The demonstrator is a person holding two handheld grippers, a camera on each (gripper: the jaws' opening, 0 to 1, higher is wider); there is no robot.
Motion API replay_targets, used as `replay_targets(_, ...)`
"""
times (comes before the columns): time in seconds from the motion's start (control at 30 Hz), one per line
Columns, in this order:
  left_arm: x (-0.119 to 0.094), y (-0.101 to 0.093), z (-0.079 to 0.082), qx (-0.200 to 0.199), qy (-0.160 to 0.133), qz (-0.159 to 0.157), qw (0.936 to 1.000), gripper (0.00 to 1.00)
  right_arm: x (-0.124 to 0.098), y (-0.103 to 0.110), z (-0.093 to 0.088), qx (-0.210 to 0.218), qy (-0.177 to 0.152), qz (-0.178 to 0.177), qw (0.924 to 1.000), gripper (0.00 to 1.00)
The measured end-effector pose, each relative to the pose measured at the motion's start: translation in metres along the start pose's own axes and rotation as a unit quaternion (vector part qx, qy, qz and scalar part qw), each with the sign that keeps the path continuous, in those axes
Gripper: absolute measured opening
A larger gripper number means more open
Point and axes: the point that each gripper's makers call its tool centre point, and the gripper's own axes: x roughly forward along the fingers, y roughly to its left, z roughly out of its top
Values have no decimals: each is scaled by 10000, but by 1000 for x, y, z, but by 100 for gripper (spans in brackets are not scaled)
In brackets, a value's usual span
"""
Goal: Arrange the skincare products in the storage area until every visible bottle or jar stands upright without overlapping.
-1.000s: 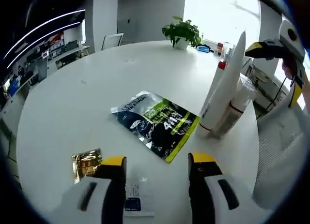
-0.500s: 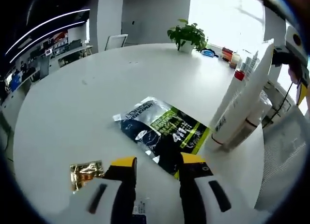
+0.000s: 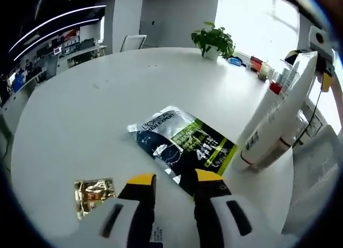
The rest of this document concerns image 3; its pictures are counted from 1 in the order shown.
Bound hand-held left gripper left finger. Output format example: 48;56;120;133
72;173;158;248

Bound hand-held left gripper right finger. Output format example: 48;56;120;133
193;168;269;248

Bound small white blue skincare sachet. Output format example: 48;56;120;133
149;218;166;245

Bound gold skincare sachet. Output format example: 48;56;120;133
73;177;117;221

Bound white skincare tube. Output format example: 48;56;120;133
240;51;318;170

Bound green black skincare sachet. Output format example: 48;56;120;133
126;105;238;199

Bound clear jar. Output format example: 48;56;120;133
257;63;270;80

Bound blue storage box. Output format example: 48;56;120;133
13;72;29;92

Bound red box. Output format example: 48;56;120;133
250;56;265;72

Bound potted green plant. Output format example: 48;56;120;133
191;21;236;61

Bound white mesh office chair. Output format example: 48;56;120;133
281;124;341;234

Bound grey office chair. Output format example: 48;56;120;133
40;55;59;81

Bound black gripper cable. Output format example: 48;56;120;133
293;89;324;148

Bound white frame chair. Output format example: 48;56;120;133
120;34;147;52

